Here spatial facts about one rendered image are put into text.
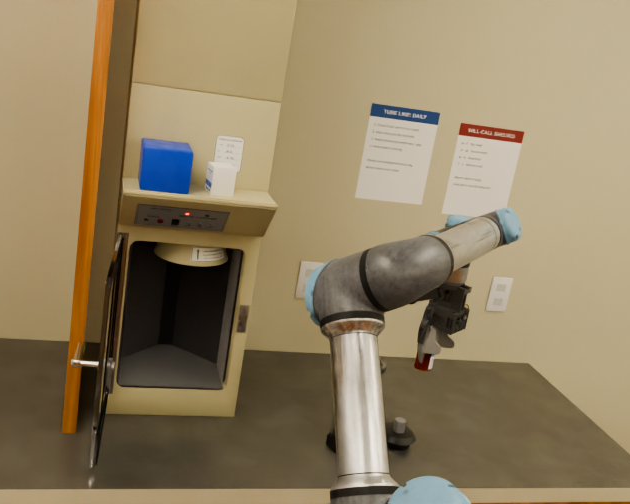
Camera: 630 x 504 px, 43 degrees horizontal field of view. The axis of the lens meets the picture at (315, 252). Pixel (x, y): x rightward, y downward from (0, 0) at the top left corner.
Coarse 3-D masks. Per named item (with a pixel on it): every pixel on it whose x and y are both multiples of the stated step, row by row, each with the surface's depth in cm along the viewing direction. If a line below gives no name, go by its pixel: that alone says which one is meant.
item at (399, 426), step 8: (392, 424) 197; (400, 424) 192; (392, 432) 193; (400, 432) 193; (408, 432) 194; (392, 440) 191; (400, 440) 191; (408, 440) 191; (392, 448) 192; (400, 448) 192
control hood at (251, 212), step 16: (128, 192) 160; (144, 192) 161; (160, 192) 162; (192, 192) 166; (240, 192) 174; (256, 192) 176; (128, 208) 165; (192, 208) 166; (208, 208) 167; (224, 208) 167; (240, 208) 167; (256, 208) 168; (272, 208) 169; (128, 224) 171; (240, 224) 174; (256, 224) 174
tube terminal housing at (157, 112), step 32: (128, 96) 174; (160, 96) 167; (192, 96) 168; (224, 96) 170; (128, 128) 167; (160, 128) 169; (192, 128) 170; (224, 128) 172; (256, 128) 174; (128, 160) 169; (256, 160) 176; (128, 256) 176; (256, 256) 183; (224, 384) 194; (224, 416) 194
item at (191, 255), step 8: (160, 248) 184; (168, 248) 183; (176, 248) 182; (184, 248) 182; (192, 248) 182; (200, 248) 182; (208, 248) 183; (216, 248) 185; (224, 248) 189; (160, 256) 183; (168, 256) 182; (176, 256) 182; (184, 256) 181; (192, 256) 181; (200, 256) 182; (208, 256) 183; (216, 256) 185; (224, 256) 188; (184, 264) 181; (192, 264) 181; (200, 264) 182; (208, 264) 183; (216, 264) 184
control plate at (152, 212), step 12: (144, 204) 164; (144, 216) 168; (156, 216) 168; (168, 216) 168; (180, 216) 169; (192, 216) 169; (204, 216) 169; (216, 216) 170; (192, 228) 174; (204, 228) 174; (216, 228) 174
